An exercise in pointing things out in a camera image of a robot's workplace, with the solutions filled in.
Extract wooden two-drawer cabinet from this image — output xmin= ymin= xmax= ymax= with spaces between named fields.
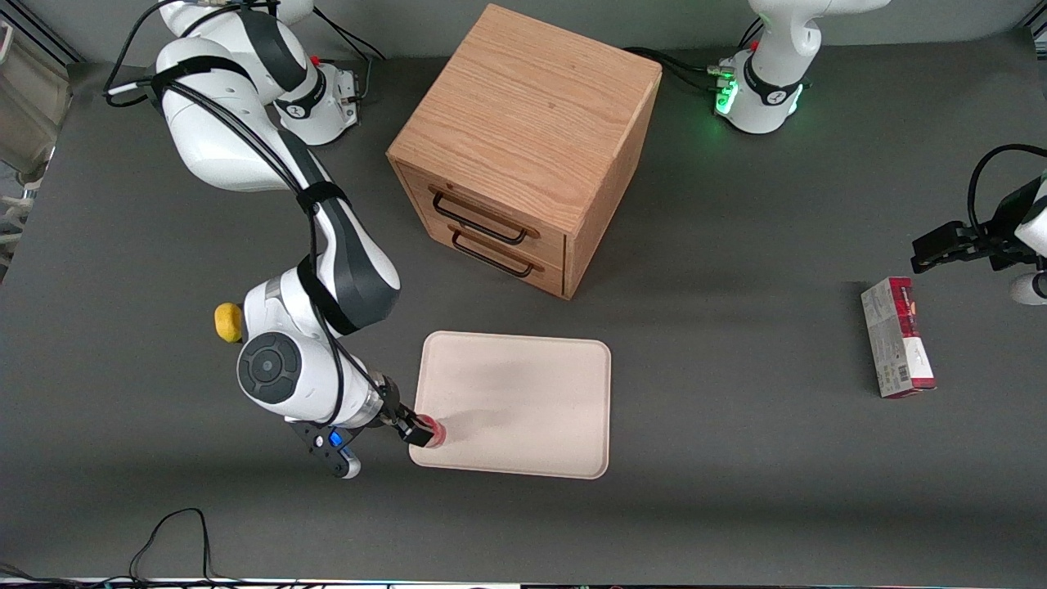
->
xmin=386 ymin=3 xmax=663 ymax=301

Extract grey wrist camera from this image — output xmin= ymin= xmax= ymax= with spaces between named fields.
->
xmin=1009 ymin=272 xmax=1047 ymax=306
xmin=285 ymin=417 xmax=363 ymax=480

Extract thin black table cable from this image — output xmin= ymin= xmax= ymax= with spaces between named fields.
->
xmin=0 ymin=508 xmax=328 ymax=589

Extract cream rectangular tray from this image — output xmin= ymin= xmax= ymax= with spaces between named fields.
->
xmin=408 ymin=330 xmax=613 ymax=480

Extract black arm base cables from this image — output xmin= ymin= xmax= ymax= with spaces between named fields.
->
xmin=314 ymin=10 xmax=389 ymax=106
xmin=623 ymin=16 xmax=766 ymax=96

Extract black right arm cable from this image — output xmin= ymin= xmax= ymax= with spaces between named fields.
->
xmin=104 ymin=0 xmax=387 ymax=428

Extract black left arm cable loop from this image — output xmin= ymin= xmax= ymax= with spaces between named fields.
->
xmin=967 ymin=144 xmax=1047 ymax=240

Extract yellow lemon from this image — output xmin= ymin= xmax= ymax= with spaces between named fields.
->
xmin=214 ymin=303 xmax=245 ymax=344

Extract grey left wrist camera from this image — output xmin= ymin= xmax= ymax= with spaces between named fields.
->
xmin=1009 ymin=272 xmax=1047 ymax=306

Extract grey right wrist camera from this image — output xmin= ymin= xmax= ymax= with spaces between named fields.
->
xmin=285 ymin=417 xmax=363 ymax=480

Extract red and white carton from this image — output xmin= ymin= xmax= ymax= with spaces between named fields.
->
xmin=861 ymin=277 xmax=937 ymax=399

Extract black right arm base cables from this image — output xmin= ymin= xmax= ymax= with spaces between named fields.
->
xmin=314 ymin=10 xmax=389 ymax=106

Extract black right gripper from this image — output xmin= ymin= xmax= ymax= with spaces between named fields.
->
xmin=372 ymin=374 xmax=440 ymax=448

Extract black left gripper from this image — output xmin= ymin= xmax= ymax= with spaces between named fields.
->
xmin=911 ymin=180 xmax=1047 ymax=276

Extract long black drawer handle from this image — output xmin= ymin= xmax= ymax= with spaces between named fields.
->
xmin=428 ymin=187 xmax=541 ymax=245

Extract black left arm base cables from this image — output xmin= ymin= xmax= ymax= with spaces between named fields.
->
xmin=623 ymin=16 xmax=766 ymax=96

